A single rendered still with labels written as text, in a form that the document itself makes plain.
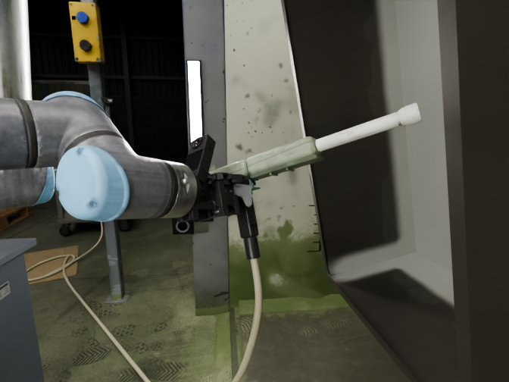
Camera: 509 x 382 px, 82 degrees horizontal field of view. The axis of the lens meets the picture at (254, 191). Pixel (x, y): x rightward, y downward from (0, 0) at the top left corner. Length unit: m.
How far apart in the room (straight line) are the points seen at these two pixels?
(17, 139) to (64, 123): 0.06
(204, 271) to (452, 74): 1.39
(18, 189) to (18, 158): 0.55
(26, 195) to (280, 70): 1.10
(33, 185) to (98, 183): 0.66
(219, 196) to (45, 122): 0.27
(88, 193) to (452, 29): 0.45
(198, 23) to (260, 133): 0.55
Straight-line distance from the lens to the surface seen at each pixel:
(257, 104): 1.45
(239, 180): 0.57
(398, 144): 1.10
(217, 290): 1.65
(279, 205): 1.50
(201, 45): 1.48
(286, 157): 0.58
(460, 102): 0.42
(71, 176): 0.42
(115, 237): 1.84
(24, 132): 0.46
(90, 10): 1.78
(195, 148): 0.57
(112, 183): 0.38
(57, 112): 0.48
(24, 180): 1.01
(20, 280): 1.12
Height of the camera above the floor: 0.96
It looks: 11 degrees down
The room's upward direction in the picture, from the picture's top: straight up
